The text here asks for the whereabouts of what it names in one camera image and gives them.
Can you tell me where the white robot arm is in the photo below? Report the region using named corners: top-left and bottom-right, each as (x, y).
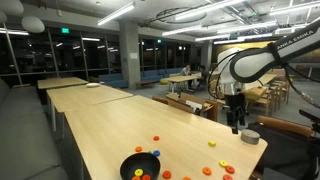
top-left (218, 21), bottom-right (320, 134)

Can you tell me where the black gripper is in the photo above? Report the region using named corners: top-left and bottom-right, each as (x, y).
top-left (225, 94), bottom-right (245, 127)

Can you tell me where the grey bench sofa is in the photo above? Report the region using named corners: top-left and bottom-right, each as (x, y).
top-left (0, 80), bottom-right (68, 180)

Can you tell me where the round yellow block in bowl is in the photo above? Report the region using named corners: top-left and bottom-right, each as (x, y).
top-left (134, 169), bottom-right (144, 177)

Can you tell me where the cardboard box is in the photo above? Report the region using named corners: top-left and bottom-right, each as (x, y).
top-left (166, 93), bottom-right (218, 121)

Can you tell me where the round yellow block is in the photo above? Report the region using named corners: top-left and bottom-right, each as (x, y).
top-left (219, 160), bottom-right (228, 167)
top-left (134, 169), bottom-right (144, 177)

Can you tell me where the grey tape roll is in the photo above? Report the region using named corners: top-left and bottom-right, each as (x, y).
top-left (241, 129), bottom-right (260, 145)

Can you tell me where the yellow square block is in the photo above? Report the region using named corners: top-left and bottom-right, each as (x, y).
top-left (208, 141), bottom-right (216, 147)

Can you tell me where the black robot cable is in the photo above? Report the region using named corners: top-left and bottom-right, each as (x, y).
top-left (207, 49), bottom-right (320, 111)

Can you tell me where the white plate on table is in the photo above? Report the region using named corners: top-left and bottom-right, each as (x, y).
top-left (86, 83), bottom-right (100, 88)

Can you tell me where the brown padded chair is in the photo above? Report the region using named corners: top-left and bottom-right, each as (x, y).
top-left (257, 116), bottom-right (314, 137)

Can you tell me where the round blue block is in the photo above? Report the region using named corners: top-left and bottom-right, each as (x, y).
top-left (153, 150), bottom-right (161, 157)

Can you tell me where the black bowl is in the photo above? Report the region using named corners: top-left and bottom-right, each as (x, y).
top-left (120, 152), bottom-right (161, 180)

